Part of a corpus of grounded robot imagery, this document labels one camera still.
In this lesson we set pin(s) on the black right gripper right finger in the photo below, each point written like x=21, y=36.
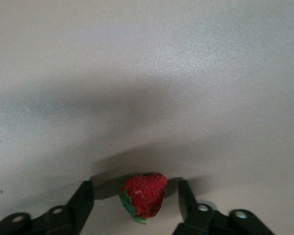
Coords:
x=188, y=208

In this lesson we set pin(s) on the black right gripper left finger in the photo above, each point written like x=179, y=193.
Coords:
x=83, y=203

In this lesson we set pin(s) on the conical red strawberry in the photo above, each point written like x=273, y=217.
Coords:
x=147, y=195

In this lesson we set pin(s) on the large table cover mat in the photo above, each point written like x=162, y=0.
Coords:
x=147, y=49

